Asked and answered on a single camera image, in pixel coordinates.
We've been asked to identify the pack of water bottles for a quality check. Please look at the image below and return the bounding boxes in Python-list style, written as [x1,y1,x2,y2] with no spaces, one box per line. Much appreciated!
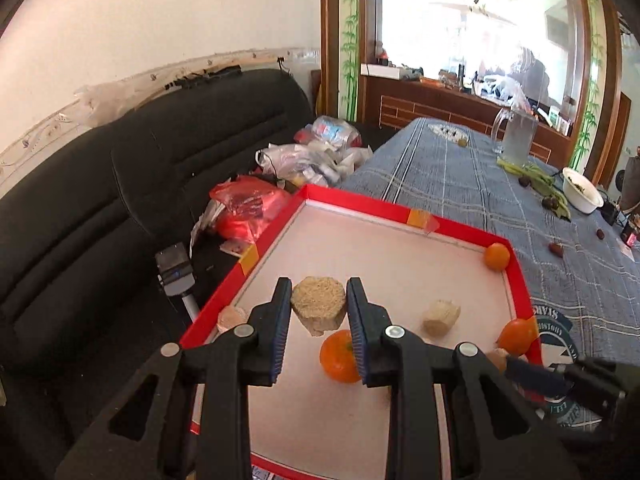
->
[294,114,362,149]

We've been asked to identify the small orange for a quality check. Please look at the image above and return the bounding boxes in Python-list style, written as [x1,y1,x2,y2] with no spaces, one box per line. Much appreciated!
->
[483,242,511,272]
[497,318,539,356]
[319,329,362,384]

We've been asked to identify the wooden sideboard cabinet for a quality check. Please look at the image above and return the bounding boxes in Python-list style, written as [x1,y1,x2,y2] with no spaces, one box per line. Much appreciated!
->
[359,62,577,171]

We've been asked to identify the bamboo wall decal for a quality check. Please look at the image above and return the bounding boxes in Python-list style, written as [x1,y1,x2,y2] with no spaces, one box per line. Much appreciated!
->
[571,0,602,172]
[339,0,361,122]

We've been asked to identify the green vegetable leaves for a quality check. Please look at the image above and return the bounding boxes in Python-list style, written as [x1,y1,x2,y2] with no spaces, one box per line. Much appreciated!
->
[497,157,572,222]

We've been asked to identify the red-rimmed white tray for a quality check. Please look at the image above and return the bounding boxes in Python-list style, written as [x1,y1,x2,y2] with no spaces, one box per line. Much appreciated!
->
[179,183,544,480]

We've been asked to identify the black sofa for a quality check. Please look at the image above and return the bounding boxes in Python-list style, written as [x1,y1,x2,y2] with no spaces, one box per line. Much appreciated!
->
[0,68,321,480]

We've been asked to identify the pale beige sugarcane piece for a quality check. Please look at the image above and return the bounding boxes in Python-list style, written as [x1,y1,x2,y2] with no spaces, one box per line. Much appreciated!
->
[217,305,249,334]

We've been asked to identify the blue plaid tablecloth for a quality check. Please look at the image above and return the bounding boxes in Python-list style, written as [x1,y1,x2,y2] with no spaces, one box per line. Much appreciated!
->
[334,117,640,432]

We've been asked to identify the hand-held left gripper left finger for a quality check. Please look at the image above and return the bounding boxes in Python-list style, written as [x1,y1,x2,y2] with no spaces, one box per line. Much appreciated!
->
[54,277,293,480]

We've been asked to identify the glass pitcher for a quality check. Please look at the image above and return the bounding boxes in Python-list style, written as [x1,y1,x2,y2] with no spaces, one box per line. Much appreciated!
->
[492,107,539,167]

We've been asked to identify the pile of white plastic bags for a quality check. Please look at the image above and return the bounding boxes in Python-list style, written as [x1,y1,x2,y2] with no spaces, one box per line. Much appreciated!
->
[256,130,374,192]

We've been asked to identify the grey device on pole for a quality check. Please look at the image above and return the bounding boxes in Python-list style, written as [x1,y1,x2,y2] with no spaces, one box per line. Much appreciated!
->
[154,242,201,326]

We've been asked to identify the white bowl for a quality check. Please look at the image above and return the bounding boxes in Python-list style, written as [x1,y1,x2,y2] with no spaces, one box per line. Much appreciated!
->
[562,167,605,214]

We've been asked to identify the red plastic bag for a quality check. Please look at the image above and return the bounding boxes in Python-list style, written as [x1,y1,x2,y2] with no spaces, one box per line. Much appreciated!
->
[208,174,294,242]

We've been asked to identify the long beige sugarcane piece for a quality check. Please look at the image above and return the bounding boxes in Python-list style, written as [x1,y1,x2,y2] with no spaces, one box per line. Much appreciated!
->
[422,299,461,339]

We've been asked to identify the wide beige sugarcane chunk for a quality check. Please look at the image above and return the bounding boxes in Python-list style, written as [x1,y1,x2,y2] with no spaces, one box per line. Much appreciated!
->
[290,275,347,338]

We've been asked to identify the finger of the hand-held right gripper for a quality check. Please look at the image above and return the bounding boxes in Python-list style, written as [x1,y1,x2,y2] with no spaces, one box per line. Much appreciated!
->
[504,354,572,398]

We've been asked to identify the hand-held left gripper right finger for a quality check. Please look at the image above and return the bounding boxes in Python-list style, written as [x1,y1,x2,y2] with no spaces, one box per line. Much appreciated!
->
[347,277,581,480]

